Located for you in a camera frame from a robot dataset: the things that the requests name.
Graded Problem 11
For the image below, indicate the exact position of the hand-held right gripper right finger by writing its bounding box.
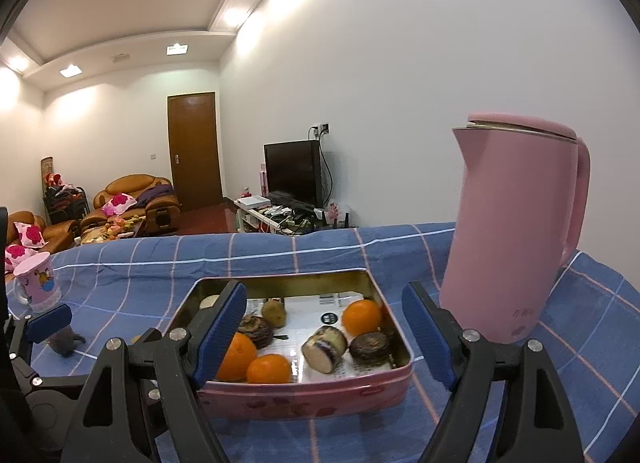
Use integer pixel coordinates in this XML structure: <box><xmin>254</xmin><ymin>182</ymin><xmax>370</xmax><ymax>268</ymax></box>
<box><xmin>401</xmin><ymin>281</ymin><xmax>586</xmax><ymax>463</ymax></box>

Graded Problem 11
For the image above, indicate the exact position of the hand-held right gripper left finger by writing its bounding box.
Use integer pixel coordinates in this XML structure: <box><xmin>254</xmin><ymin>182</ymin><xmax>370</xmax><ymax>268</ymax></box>
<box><xmin>60</xmin><ymin>280</ymin><xmax>248</xmax><ymax>463</ymax></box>

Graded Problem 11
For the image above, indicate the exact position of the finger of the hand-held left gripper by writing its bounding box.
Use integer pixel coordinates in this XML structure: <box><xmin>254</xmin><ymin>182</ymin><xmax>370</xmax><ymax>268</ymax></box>
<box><xmin>5</xmin><ymin>303</ymin><xmax>74</xmax><ymax>387</ymax></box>
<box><xmin>131</xmin><ymin>378</ymin><xmax>168</xmax><ymax>444</ymax></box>

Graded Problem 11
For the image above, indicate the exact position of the purple round vegetable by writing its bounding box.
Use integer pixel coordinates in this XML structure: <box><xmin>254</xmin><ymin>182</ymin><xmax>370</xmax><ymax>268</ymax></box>
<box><xmin>44</xmin><ymin>325</ymin><xmax>87</xmax><ymax>358</ymax></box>

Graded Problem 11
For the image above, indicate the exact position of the orange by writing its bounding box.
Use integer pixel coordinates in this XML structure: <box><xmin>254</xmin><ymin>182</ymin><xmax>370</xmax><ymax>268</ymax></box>
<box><xmin>245</xmin><ymin>353</ymin><xmax>292</xmax><ymax>385</ymax></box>
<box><xmin>216</xmin><ymin>332</ymin><xmax>257</xmax><ymax>383</ymax></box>
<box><xmin>342</xmin><ymin>299</ymin><xmax>385</xmax><ymax>338</ymax></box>

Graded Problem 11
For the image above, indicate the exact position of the brown kiwi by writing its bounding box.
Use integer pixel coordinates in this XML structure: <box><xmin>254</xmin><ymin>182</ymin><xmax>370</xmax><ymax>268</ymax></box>
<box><xmin>261</xmin><ymin>297</ymin><xmax>287</xmax><ymax>328</ymax></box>

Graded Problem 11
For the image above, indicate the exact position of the pink tin box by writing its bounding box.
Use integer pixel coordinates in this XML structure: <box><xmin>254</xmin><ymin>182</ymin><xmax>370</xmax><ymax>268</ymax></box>
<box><xmin>162</xmin><ymin>268</ymin><xmax>415</xmax><ymax>420</ymax></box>

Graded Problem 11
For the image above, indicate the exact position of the cut purple yam piece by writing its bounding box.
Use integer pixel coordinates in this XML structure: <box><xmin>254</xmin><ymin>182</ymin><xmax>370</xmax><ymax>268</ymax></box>
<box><xmin>301</xmin><ymin>325</ymin><xmax>348</xmax><ymax>374</ymax></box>

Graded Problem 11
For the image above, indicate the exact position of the pink cartoon mug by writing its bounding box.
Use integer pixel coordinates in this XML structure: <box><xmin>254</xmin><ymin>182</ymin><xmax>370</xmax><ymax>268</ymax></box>
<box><xmin>12</xmin><ymin>251</ymin><xmax>63</xmax><ymax>314</ymax></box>

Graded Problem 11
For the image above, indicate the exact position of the pink flowered cushion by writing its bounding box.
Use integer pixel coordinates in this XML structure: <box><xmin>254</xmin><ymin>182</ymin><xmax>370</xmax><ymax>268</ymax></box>
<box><xmin>15</xmin><ymin>222</ymin><xmax>47</xmax><ymax>248</ymax></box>
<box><xmin>101</xmin><ymin>193</ymin><xmax>137</xmax><ymax>216</ymax></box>
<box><xmin>5</xmin><ymin>244</ymin><xmax>41</xmax><ymax>271</ymax></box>

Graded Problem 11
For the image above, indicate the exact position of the white printed paper sheet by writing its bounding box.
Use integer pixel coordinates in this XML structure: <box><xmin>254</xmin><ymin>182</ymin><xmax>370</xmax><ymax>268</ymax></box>
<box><xmin>245</xmin><ymin>290</ymin><xmax>396</xmax><ymax>384</ymax></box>

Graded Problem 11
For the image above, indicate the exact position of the brown leather sofa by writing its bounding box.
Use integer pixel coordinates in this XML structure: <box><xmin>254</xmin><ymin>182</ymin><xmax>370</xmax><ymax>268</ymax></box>
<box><xmin>80</xmin><ymin>174</ymin><xmax>181</xmax><ymax>239</ymax></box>
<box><xmin>5</xmin><ymin>210</ymin><xmax>81</xmax><ymax>256</ymax></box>

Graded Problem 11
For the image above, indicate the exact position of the blue checkered tablecloth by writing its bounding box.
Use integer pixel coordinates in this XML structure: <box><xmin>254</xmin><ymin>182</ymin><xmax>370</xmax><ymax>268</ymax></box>
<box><xmin>0</xmin><ymin>222</ymin><xmax>640</xmax><ymax>463</ymax></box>

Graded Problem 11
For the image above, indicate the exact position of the coffee table with snacks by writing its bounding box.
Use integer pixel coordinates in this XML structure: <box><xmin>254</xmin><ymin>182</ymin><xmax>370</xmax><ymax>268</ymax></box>
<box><xmin>80</xmin><ymin>216</ymin><xmax>147</xmax><ymax>244</ymax></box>

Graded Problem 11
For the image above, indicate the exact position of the black rack with clothes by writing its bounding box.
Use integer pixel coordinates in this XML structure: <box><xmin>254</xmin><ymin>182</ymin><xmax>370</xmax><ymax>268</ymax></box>
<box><xmin>42</xmin><ymin>172</ymin><xmax>91</xmax><ymax>226</ymax></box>

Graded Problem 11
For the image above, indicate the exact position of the white television stand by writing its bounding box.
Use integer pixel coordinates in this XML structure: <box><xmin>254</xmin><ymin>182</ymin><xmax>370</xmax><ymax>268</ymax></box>
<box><xmin>234</xmin><ymin>197</ymin><xmax>351</xmax><ymax>235</ymax></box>

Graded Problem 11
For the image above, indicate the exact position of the pink electric kettle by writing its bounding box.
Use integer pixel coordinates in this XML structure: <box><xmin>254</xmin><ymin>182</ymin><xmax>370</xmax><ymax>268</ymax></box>
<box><xmin>439</xmin><ymin>112</ymin><xmax>592</xmax><ymax>345</ymax></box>

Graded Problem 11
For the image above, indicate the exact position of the purple blanket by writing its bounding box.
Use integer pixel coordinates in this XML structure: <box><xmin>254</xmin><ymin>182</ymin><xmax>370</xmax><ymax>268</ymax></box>
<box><xmin>135</xmin><ymin>184</ymin><xmax>173</xmax><ymax>209</ymax></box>

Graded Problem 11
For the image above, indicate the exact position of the black television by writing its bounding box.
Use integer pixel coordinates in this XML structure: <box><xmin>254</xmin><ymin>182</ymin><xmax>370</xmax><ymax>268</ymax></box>
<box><xmin>263</xmin><ymin>140</ymin><xmax>325</xmax><ymax>209</ymax></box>

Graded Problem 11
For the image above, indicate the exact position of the brown wooden door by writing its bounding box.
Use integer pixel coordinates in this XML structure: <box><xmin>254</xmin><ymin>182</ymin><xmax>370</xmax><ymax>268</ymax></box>
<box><xmin>167</xmin><ymin>92</ymin><xmax>223</xmax><ymax>211</ymax></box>

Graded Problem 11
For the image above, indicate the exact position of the black power cable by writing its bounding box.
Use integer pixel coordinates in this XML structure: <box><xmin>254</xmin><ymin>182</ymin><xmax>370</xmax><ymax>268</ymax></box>
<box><xmin>319</xmin><ymin>134</ymin><xmax>335</xmax><ymax>205</ymax></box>

